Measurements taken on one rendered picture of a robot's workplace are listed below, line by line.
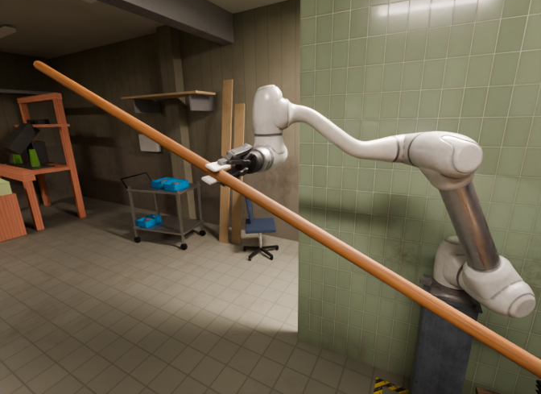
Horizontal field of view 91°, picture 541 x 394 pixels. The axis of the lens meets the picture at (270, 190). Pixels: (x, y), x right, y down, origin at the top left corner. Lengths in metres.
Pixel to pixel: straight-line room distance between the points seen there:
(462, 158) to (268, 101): 0.61
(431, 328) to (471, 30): 1.46
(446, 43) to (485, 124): 0.46
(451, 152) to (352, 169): 0.94
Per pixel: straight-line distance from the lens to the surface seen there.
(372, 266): 0.63
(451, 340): 1.65
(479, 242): 1.20
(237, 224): 4.07
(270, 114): 0.93
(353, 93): 1.79
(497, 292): 1.32
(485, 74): 1.82
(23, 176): 6.05
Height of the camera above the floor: 1.81
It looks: 15 degrees down
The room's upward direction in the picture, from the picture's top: 1 degrees counter-clockwise
